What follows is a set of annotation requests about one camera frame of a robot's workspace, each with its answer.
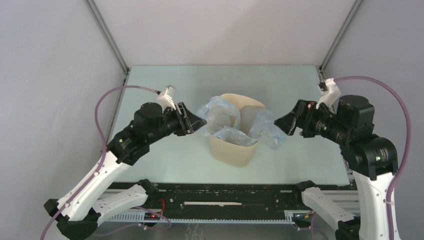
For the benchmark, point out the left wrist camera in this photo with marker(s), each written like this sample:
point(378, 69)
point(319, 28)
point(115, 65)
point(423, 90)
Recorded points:
point(165, 97)

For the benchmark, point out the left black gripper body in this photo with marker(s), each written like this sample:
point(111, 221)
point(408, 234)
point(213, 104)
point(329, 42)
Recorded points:
point(171, 123)

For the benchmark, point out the metal frame post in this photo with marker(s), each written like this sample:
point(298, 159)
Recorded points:
point(341, 33)
point(101, 23)

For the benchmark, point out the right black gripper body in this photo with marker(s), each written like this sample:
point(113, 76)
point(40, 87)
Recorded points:
point(320, 122)

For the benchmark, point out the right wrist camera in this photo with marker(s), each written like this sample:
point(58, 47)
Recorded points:
point(330, 92)

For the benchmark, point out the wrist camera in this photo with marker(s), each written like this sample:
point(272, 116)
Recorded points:
point(165, 97)
point(330, 92)

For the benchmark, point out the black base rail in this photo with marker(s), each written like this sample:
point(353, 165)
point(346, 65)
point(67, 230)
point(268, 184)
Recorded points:
point(235, 201)

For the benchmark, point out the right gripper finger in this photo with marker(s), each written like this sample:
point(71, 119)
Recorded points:
point(289, 127)
point(294, 115)

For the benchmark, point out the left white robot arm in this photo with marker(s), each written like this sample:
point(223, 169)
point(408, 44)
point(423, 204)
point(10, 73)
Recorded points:
point(79, 213)

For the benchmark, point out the beige trash bin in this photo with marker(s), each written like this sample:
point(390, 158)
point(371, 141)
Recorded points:
point(226, 152)

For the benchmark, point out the blue plastic trash bag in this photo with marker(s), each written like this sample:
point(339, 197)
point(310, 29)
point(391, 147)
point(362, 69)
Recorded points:
point(244, 126)

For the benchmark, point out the right metal frame post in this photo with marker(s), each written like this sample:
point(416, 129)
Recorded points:
point(341, 33)

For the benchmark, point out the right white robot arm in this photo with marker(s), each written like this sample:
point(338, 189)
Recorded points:
point(372, 159)

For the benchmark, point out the silver aluminium base frame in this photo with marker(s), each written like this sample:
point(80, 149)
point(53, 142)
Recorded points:
point(346, 199)

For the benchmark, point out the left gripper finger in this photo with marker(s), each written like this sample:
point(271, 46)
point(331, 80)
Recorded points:
point(186, 115)
point(194, 126)

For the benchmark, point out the left metal frame post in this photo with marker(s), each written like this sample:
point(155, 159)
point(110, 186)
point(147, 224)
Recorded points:
point(101, 23)

